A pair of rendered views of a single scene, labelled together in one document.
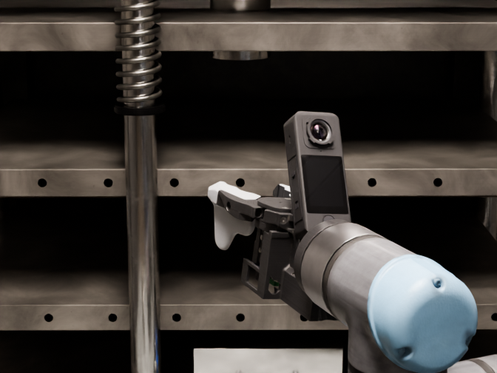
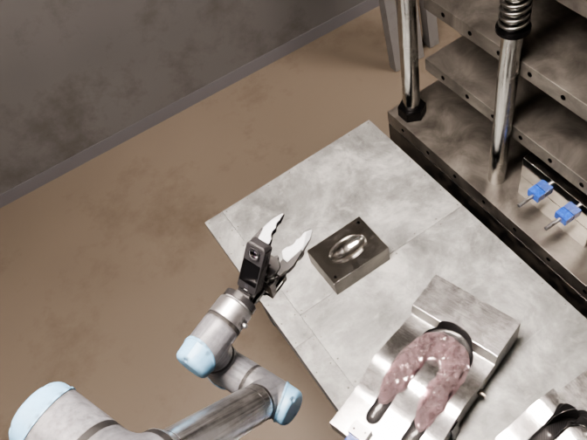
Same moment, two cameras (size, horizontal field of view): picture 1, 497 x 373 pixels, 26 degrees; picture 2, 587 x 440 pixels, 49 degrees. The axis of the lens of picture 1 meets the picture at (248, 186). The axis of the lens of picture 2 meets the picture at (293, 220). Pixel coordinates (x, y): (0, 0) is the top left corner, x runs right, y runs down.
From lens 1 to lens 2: 137 cm
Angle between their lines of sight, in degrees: 68
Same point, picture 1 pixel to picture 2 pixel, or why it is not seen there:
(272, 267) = not seen: hidden behind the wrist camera
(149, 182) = (507, 72)
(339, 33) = not seen: outside the picture
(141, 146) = (504, 51)
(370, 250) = (204, 323)
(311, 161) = (247, 262)
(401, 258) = (195, 339)
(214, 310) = (538, 147)
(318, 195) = (245, 275)
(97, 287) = not seen: hidden behind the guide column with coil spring
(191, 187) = (537, 82)
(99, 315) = (487, 111)
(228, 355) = (538, 173)
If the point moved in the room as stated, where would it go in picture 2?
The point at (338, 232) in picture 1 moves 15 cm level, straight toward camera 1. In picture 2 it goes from (221, 301) to (150, 340)
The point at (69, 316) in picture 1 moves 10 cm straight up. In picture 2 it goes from (474, 102) to (476, 78)
